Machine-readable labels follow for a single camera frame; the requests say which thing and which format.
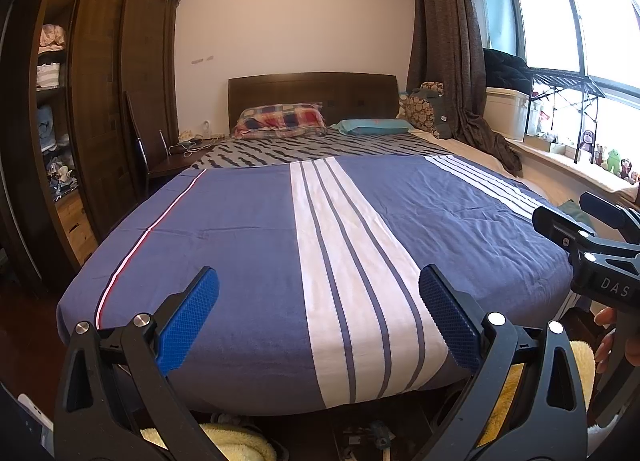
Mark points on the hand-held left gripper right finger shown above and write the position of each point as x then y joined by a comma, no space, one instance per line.
450,321

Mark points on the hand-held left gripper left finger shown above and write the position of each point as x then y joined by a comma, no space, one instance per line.
192,321

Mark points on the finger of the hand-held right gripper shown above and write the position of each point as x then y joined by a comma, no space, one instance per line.
607,211
550,223

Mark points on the person's right hand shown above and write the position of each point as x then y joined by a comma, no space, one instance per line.
604,348

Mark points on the dark green cloth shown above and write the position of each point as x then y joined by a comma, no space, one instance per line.
575,213

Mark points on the green frog plush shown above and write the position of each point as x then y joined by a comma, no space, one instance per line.
612,161

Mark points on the brown monkey plush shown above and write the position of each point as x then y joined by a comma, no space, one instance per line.
587,146

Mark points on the blue white striped duvet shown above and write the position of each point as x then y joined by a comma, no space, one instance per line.
240,241

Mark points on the white storage box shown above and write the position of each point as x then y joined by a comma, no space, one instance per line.
505,113

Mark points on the black metal folding rack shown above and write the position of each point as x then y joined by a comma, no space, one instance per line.
565,81

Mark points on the wooden nightstand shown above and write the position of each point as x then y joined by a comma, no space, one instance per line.
175,163

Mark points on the black padded coat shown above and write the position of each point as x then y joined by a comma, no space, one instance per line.
502,68

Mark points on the brown patterned cushion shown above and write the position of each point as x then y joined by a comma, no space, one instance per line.
425,111

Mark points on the white flat device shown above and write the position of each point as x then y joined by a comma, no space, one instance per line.
37,421

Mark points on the dark folding chair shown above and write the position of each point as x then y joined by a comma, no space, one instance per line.
137,141

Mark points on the window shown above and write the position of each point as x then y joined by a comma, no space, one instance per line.
550,16

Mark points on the teal pillow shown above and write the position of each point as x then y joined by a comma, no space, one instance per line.
370,127

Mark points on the grey zebra patterned sheet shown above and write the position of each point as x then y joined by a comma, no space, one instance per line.
310,146

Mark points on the plaid pillow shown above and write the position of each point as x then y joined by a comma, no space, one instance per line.
280,118

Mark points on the green roller blind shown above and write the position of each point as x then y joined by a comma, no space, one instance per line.
495,1

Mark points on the brown curtain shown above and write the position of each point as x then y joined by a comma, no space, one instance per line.
440,16

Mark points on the light blue folded clothes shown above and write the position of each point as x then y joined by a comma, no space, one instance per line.
50,128

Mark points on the dark wooden wardrobe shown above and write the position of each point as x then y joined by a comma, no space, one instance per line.
100,91

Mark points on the wooden bed headboard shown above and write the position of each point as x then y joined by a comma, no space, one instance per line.
310,88

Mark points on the grey white striped clothes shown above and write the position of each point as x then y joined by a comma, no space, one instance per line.
48,76

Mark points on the pink folded clothes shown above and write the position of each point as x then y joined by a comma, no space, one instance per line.
52,38

